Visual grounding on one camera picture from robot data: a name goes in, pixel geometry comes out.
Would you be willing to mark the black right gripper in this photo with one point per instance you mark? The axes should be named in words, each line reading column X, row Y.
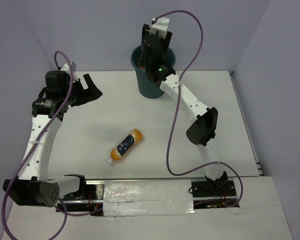
column 165, row 42

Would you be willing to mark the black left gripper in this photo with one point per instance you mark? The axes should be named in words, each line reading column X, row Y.
column 92, row 93

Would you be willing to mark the orange juice bottle dark label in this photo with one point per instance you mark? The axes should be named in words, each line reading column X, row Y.
column 118, row 153

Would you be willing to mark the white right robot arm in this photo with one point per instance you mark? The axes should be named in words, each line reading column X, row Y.
column 161, row 75

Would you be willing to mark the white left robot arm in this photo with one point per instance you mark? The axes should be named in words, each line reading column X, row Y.
column 32, row 186

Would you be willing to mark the dark green plastic bin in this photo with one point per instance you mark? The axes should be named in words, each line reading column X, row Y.
column 147, row 88

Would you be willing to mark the white foil sheet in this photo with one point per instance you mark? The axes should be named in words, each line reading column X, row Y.
column 147, row 198

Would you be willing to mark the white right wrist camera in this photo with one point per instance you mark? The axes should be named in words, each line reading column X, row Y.
column 159, row 27

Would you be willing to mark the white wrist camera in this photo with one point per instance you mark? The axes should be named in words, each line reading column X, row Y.
column 159, row 27
column 66, row 68

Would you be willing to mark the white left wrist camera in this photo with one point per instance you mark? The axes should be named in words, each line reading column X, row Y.
column 66, row 68

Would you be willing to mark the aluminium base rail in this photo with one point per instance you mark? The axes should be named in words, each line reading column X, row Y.
column 91, row 201

